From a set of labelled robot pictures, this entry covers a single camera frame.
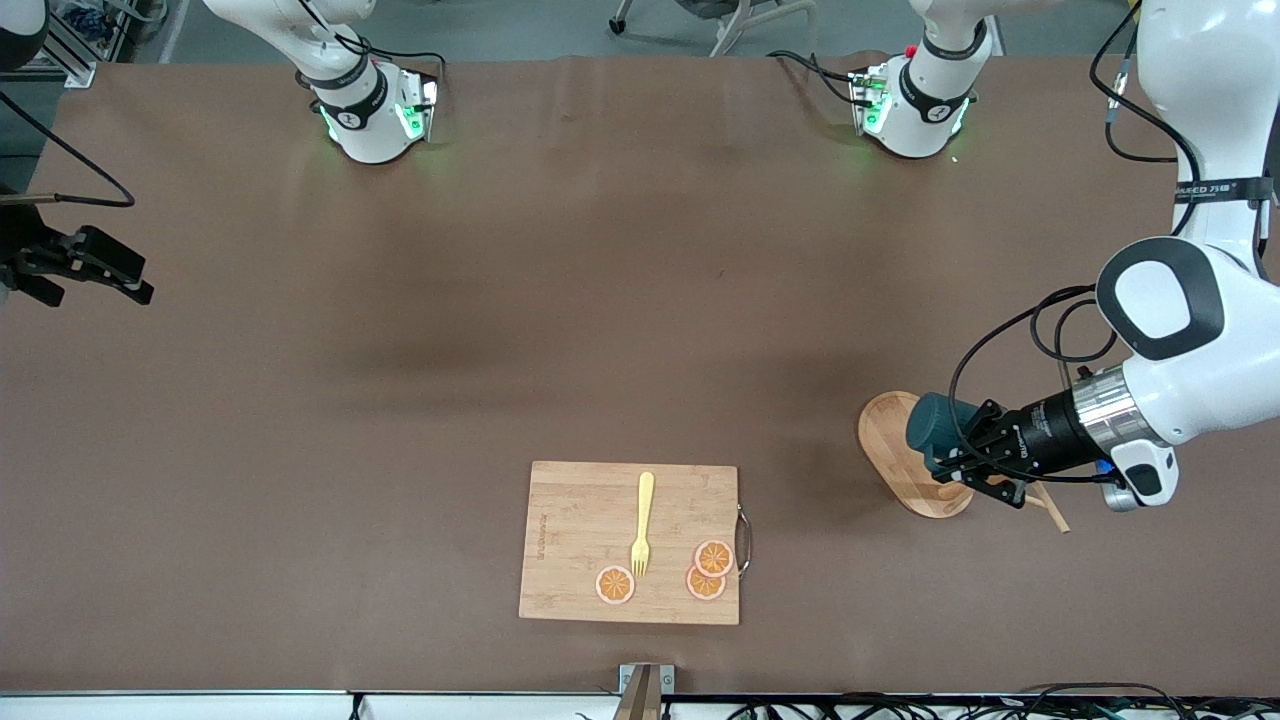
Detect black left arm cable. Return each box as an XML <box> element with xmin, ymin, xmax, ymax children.
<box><xmin>948</xmin><ymin>0</ymin><xmax>1201</xmax><ymax>501</ymax></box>

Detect wooden mug tree rack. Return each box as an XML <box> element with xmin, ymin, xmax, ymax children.
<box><xmin>857</xmin><ymin>390</ymin><xmax>1071</xmax><ymax>535</ymax></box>

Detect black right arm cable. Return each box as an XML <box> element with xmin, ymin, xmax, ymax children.
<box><xmin>0</xmin><ymin>90</ymin><xmax>136</xmax><ymax>209</ymax></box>

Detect metal bracket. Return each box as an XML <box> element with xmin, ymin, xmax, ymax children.
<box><xmin>612</xmin><ymin>663</ymin><xmax>676</xmax><ymax>720</ymax></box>

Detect office chair base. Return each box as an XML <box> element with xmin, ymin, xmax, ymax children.
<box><xmin>608</xmin><ymin>0</ymin><xmax>819</xmax><ymax>59</ymax></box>

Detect yellow fork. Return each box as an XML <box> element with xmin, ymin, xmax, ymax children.
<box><xmin>630</xmin><ymin>472</ymin><xmax>656</xmax><ymax>579</ymax></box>

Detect black cable bundle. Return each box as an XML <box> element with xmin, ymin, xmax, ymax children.
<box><xmin>725</xmin><ymin>693</ymin><xmax>1011</xmax><ymax>720</ymax></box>

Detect black right base cable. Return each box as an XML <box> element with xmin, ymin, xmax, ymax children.
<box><xmin>295</xmin><ymin>0</ymin><xmax>448</xmax><ymax>86</ymax></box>

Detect black looped cable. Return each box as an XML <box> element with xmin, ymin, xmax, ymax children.
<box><xmin>1015</xmin><ymin>683</ymin><xmax>1196</xmax><ymax>720</ymax></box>

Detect aluminium frame profile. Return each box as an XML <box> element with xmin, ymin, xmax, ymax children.
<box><xmin>0</xmin><ymin>0</ymin><xmax>98</xmax><ymax>89</ymax></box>

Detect black base cable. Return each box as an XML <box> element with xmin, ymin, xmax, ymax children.
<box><xmin>295</xmin><ymin>0</ymin><xmax>448</xmax><ymax>86</ymax></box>
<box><xmin>768</xmin><ymin>48</ymin><xmax>871</xmax><ymax>109</ymax></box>

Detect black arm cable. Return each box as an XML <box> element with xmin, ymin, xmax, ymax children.
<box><xmin>0</xmin><ymin>90</ymin><xmax>136</xmax><ymax>209</ymax></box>
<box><xmin>948</xmin><ymin>0</ymin><xmax>1201</xmax><ymax>501</ymax></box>

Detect black left base cable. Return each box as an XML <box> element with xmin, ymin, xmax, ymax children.
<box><xmin>768</xmin><ymin>48</ymin><xmax>871</xmax><ymax>109</ymax></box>

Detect bamboo cutting board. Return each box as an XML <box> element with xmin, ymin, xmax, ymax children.
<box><xmin>518</xmin><ymin>460</ymin><xmax>753</xmax><ymax>627</ymax></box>

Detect white table edge rail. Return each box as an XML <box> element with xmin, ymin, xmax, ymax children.
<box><xmin>0</xmin><ymin>690</ymin><xmax>1280</xmax><ymax>720</ymax></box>

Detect teal mug yellow inside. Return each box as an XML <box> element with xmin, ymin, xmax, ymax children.
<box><xmin>905</xmin><ymin>392</ymin><xmax>986</xmax><ymax>476</ymax></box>

